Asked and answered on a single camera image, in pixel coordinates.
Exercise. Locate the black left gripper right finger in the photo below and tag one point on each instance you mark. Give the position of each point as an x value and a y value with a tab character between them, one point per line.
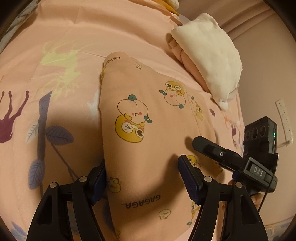
191	179

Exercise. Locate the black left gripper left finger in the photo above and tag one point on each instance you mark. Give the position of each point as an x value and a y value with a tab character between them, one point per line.
97	182

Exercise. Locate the pink cartoon print garment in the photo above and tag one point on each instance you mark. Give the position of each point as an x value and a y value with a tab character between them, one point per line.
148	121

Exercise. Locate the person's right hand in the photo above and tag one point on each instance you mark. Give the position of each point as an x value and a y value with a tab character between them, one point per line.
257	199

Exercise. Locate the pink animal print bedsheet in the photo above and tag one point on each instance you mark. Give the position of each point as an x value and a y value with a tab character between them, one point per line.
51	76

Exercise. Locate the pink folded garment under white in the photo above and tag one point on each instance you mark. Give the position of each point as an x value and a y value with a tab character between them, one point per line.
187	62

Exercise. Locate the beige pink curtain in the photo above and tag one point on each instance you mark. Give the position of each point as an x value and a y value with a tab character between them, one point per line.
234	16

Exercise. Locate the white goose plush toy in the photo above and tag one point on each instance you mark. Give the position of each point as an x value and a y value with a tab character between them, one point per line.
170	5

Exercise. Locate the grey crumpled garment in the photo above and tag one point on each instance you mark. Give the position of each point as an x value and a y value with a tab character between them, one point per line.
14	13

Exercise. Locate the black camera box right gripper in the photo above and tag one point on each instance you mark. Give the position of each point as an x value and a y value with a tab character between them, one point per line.
260	142

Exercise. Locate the white wall power strip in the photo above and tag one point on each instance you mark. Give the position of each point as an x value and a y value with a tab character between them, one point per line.
285	120

